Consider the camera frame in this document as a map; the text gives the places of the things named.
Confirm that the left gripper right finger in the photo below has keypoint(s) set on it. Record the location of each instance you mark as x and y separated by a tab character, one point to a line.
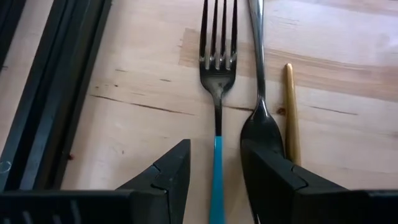
267	186

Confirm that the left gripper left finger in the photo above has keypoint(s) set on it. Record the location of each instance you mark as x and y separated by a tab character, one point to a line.
174	180

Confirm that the gold fork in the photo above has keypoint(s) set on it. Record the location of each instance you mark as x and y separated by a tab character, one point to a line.
292	124

